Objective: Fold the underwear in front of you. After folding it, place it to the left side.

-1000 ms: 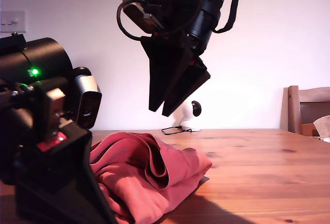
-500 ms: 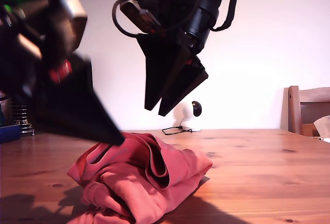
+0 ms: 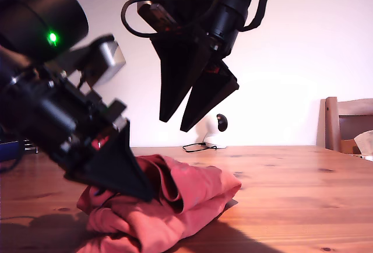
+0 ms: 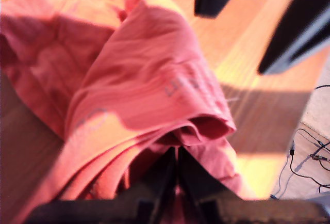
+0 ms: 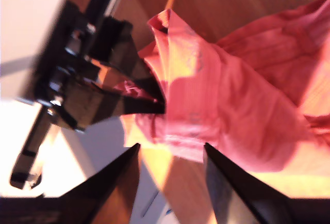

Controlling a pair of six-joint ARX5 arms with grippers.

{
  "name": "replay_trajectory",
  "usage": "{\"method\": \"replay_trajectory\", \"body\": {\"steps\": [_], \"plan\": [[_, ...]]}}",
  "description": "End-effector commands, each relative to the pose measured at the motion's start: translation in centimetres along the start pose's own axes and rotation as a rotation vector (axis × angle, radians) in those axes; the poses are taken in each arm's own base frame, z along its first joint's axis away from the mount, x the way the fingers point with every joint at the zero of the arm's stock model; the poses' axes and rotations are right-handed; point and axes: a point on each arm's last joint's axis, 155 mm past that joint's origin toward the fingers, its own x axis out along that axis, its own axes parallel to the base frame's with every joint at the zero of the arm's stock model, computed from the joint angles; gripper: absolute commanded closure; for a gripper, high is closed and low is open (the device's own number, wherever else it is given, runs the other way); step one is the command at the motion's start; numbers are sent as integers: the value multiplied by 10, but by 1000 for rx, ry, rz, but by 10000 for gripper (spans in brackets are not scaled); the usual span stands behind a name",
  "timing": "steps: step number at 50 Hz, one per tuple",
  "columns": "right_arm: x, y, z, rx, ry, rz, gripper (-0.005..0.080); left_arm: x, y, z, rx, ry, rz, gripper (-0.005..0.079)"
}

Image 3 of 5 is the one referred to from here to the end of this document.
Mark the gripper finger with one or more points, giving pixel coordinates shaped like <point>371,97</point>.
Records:
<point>119,168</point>
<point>212,95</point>
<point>180,69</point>

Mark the red underwear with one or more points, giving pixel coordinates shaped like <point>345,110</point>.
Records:
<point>186,200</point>

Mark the blue box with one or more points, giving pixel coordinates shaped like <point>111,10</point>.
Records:
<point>7,151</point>

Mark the wooden chair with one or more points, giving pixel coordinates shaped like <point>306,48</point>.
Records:
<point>330,124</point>

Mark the orange cardboard box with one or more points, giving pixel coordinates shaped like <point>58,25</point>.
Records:
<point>346,146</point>

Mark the white tissue paper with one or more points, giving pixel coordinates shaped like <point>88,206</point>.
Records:
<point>365,142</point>

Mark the white round security camera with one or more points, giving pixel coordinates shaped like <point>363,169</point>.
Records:
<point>215,136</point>

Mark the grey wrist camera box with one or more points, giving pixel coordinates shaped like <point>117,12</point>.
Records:
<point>151,9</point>
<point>107,57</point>

